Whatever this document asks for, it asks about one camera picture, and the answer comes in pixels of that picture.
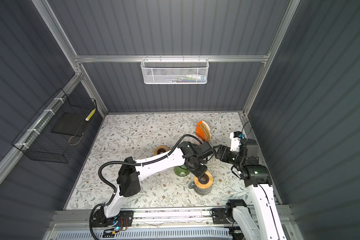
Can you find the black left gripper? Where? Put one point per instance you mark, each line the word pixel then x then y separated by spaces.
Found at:
pixel 200 173

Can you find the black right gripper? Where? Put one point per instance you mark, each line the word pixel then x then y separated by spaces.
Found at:
pixel 223 150

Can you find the grey glass carafe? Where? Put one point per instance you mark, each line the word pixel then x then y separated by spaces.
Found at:
pixel 201 189

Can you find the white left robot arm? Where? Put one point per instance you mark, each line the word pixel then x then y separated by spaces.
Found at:
pixel 133 172

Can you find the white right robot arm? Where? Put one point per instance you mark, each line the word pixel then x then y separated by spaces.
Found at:
pixel 259 185

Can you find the orange coffee filter box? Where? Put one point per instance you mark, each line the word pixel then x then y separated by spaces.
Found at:
pixel 203 131

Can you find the floral table mat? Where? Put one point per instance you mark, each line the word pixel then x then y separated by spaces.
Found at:
pixel 137 136

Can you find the white ribbed front panel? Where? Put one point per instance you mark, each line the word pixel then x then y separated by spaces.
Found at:
pixel 203 233

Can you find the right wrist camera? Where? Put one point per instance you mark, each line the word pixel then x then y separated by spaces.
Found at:
pixel 236 141

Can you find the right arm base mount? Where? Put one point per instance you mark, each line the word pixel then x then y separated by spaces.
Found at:
pixel 225 215

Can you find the white wire mesh basket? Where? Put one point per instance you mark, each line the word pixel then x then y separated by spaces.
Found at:
pixel 175 73

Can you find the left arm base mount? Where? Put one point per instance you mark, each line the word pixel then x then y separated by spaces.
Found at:
pixel 123 219

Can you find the black wire basket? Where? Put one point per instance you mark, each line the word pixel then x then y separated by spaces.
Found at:
pixel 55 134

